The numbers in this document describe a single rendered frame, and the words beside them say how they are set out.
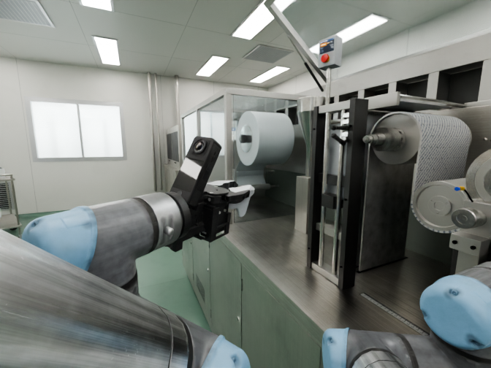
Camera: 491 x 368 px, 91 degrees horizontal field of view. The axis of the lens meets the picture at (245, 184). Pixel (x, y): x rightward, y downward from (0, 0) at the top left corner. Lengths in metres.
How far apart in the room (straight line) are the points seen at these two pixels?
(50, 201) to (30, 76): 2.28
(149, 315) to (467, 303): 0.34
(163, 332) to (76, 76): 5.79
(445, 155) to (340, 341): 0.61
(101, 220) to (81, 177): 5.52
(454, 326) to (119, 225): 0.41
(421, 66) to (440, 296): 0.92
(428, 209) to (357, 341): 0.44
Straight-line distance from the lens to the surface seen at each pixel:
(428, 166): 0.80
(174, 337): 0.20
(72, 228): 0.28
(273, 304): 0.91
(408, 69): 1.21
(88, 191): 5.83
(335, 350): 0.42
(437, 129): 0.82
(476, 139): 1.06
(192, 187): 0.37
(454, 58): 1.14
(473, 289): 0.42
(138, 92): 5.80
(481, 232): 0.69
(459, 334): 0.42
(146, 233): 0.31
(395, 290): 0.88
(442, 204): 0.75
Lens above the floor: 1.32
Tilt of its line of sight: 9 degrees down
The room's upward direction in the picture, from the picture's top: straight up
